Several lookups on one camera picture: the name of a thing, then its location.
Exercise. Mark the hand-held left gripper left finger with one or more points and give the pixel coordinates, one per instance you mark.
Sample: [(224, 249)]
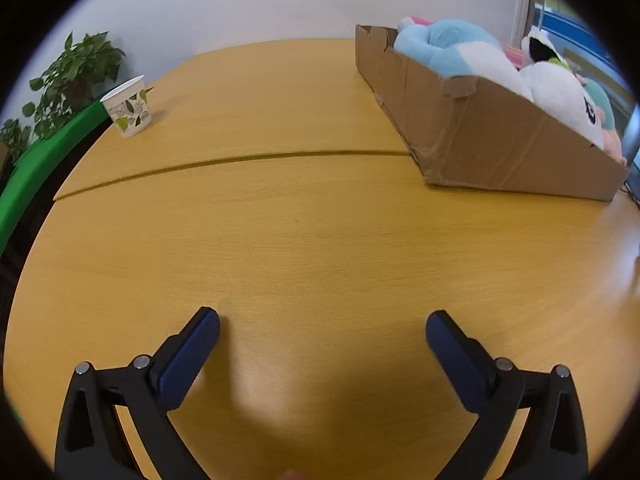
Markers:
[(187, 360)]

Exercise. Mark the light blue plush toy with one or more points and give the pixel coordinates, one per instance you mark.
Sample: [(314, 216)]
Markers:
[(450, 42)]

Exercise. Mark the glass partition with blue stripe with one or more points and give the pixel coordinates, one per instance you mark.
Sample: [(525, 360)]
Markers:
[(575, 25)]

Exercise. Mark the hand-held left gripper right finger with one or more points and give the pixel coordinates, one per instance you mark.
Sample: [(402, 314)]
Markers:
[(460, 360)]

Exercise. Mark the teal plush toy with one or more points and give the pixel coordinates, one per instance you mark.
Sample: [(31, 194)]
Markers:
[(600, 102)]

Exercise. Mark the cardboard box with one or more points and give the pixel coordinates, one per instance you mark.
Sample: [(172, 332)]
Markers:
[(490, 135)]

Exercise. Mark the panda plush toy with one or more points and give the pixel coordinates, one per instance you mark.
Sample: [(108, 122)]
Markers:
[(555, 92)]

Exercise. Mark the pink plush toy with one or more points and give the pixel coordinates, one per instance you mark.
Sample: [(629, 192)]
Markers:
[(514, 55)]

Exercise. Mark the large potted plant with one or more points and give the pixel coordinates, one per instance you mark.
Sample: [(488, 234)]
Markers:
[(75, 75)]

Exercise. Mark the small potted plant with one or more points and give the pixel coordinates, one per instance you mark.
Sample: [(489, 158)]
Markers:
[(14, 139)]

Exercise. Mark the leaf print paper cup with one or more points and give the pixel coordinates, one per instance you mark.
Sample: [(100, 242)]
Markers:
[(129, 107)]

